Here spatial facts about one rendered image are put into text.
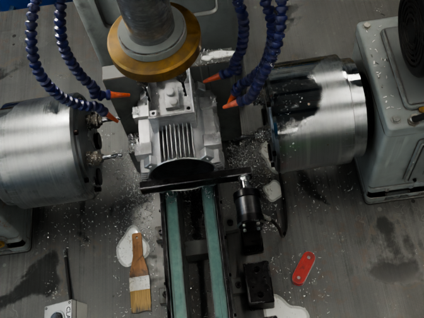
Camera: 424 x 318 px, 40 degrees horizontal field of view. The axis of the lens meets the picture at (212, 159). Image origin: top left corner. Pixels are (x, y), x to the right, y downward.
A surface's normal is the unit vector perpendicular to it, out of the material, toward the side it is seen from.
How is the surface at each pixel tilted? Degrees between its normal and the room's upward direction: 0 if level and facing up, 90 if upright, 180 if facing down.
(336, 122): 43
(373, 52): 0
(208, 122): 0
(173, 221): 0
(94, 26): 90
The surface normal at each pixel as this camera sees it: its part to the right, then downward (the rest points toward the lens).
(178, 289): -0.10, -0.47
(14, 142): -0.07, -0.20
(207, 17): 0.11, 0.87
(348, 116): -0.01, 0.18
